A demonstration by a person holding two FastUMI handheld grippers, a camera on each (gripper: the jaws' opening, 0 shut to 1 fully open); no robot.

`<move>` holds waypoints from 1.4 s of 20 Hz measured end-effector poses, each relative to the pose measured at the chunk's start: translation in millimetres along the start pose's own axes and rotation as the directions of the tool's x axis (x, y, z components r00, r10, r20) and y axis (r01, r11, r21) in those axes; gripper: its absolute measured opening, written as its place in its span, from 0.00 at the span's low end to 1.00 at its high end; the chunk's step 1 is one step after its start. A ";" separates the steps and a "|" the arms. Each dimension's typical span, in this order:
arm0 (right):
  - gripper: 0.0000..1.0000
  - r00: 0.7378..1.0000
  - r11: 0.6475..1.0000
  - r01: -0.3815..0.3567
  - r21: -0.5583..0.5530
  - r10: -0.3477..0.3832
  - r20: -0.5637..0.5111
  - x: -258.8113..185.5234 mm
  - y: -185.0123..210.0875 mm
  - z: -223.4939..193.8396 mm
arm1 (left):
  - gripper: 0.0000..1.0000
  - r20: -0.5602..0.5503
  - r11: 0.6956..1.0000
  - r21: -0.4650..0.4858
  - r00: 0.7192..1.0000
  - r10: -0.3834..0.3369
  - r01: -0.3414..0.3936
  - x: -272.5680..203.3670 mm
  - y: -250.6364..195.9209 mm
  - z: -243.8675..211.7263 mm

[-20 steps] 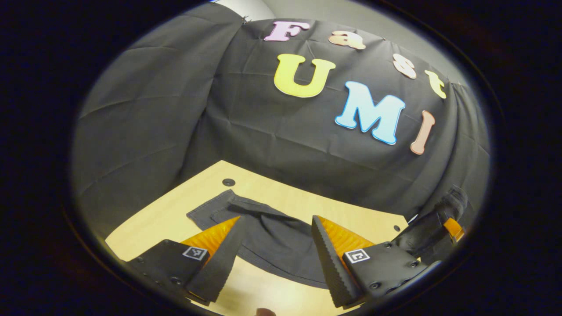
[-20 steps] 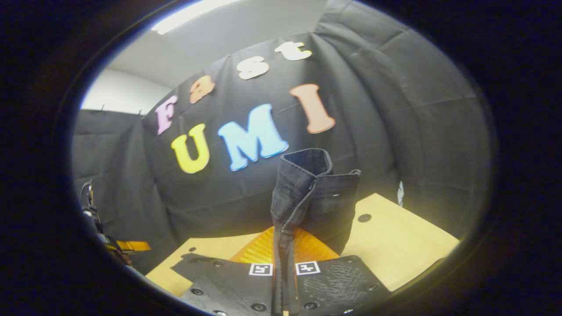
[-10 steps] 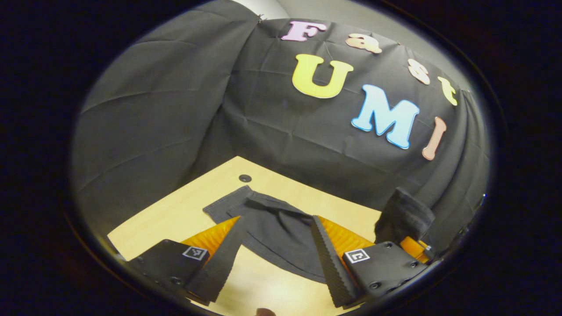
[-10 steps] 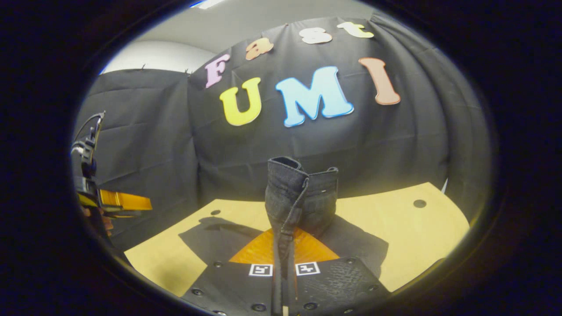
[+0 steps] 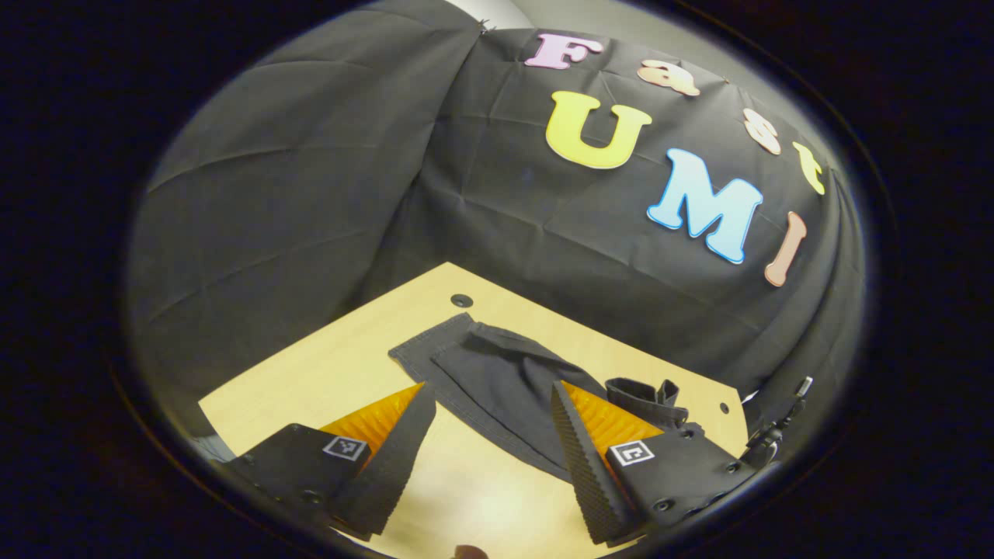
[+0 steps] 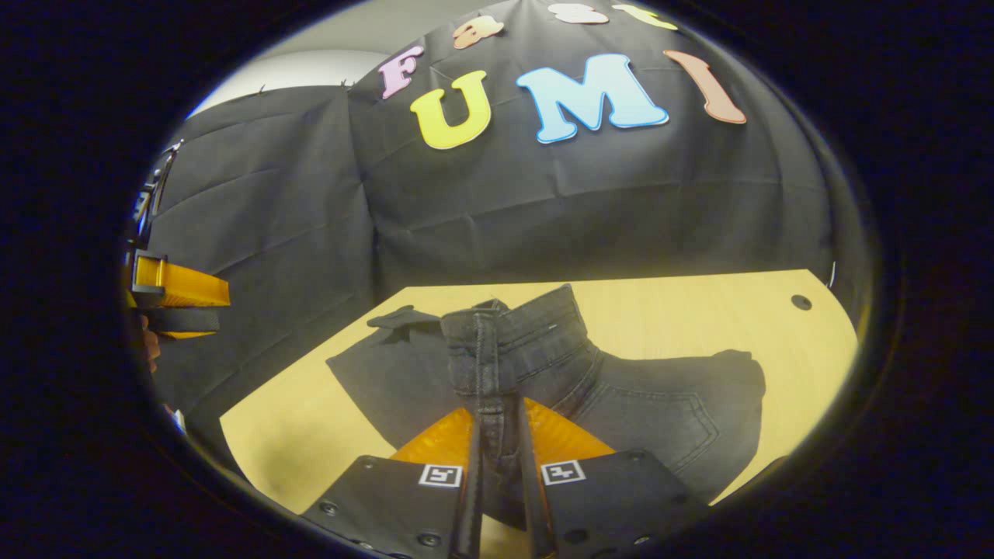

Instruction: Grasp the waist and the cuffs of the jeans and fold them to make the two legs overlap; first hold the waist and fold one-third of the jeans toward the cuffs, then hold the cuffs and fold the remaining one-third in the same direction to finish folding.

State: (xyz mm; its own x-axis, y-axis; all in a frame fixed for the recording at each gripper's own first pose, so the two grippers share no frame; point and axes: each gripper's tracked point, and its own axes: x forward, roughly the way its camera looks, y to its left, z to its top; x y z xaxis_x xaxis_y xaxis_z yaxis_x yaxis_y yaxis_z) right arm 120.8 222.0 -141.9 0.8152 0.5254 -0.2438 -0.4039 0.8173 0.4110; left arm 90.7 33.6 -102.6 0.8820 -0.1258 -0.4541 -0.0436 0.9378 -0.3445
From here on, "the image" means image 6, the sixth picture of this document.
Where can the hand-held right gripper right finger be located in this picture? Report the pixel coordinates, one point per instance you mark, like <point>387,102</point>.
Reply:
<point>621,505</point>

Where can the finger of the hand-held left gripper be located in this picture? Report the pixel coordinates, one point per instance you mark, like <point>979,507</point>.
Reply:
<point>186,287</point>
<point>182,320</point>

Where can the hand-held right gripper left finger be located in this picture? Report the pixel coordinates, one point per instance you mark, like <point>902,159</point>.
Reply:
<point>388,505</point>

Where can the dark grey jeans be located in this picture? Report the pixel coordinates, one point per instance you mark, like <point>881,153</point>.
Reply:
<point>637,396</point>

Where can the black backdrop cloth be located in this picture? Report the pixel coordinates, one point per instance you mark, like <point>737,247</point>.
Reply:
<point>543,202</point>

